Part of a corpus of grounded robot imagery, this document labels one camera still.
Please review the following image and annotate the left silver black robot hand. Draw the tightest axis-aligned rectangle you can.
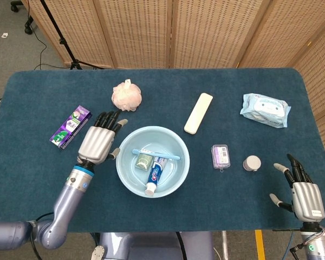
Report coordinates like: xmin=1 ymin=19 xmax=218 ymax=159
xmin=77 ymin=109 xmax=128 ymax=165

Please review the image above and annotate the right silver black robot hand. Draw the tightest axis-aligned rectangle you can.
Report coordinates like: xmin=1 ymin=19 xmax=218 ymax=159
xmin=269 ymin=153 xmax=325 ymax=223

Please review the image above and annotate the small green soap box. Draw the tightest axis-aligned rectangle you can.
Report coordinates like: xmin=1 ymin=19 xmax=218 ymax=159
xmin=134 ymin=148 xmax=155 ymax=169

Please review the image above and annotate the blue white toothpaste tube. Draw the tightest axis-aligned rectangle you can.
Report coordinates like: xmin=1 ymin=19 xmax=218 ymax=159
xmin=144 ymin=155 xmax=171 ymax=197

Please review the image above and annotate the light blue toothbrush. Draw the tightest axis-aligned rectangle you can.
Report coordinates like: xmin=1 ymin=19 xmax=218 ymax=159
xmin=132 ymin=148 xmax=181 ymax=160

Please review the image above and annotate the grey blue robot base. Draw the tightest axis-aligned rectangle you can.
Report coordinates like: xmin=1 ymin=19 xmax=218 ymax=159
xmin=90 ymin=231 xmax=215 ymax=260

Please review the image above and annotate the purple toothpaste carton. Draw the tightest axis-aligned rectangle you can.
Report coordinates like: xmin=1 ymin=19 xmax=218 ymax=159
xmin=49 ymin=105 xmax=93 ymax=151

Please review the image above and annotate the light blue plastic basin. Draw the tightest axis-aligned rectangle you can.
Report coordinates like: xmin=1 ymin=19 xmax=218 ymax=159
xmin=115 ymin=125 xmax=191 ymax=198

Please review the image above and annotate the clear box of purple floss picks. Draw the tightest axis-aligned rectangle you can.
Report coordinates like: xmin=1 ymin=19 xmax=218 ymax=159
xmin=211 ymin=144 xmax=232 ymax=172

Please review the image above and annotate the cream rectangular case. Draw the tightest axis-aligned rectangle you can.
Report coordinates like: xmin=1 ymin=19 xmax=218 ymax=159
xmin=184 ymin=92 xmax=214 ymax=134

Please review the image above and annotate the pink mesh bath sponge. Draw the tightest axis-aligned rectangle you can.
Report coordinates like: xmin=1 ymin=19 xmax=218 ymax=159
xmin=111 ymin=79 xmax=142 ymax=112

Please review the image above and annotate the small white jar grey lid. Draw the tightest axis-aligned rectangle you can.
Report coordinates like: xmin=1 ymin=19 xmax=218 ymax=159
xmin=243 ymin=155 xmax=262 ymax=172

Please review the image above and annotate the teal table cloth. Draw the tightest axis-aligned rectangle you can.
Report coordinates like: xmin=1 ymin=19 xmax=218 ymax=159
xmin=0 ymin=67 xmax=325 ymax=233

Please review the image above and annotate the light blue wet wipes pack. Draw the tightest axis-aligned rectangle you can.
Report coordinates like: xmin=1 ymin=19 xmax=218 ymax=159
xmin=239 ymin=93 xmax=291 ymax=129

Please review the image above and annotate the black tripod stand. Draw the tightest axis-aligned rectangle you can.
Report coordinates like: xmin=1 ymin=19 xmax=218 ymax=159
xmin=39 ymin=0 xmax=105 ymax=70

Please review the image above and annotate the woven wooden folding screen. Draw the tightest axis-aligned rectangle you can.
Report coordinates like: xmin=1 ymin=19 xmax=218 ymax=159
xmin=21 ymin=0 xmax=325 ymax=260

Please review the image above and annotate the black office chair base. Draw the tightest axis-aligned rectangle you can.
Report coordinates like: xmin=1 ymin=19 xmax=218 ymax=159
xmin=9 ymin=0 xmax=35 ymax=37

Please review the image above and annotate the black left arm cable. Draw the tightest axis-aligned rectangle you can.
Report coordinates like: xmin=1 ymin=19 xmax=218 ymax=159
xmin=29 ymin=212 xmax=55 ymax=260

